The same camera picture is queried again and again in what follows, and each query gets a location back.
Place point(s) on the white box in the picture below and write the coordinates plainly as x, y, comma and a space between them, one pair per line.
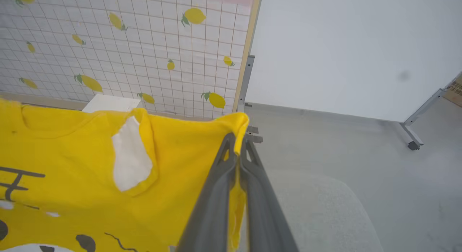
108, 104

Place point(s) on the grey metal caster stand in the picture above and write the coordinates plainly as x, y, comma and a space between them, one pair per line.
411, 134

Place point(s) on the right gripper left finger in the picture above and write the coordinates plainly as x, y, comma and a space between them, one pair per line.
213, 208

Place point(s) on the brown cardboard board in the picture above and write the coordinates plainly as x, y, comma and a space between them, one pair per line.
456, 91

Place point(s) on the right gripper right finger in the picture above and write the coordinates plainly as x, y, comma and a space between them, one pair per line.
265, 216

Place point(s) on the yellow printed t-shirt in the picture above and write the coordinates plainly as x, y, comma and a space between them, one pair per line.
72, 154

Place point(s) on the lemon print partition screen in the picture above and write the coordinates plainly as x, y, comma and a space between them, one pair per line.
144, 46

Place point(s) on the grey metal screen stand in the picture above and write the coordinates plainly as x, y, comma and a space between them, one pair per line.
246, 82

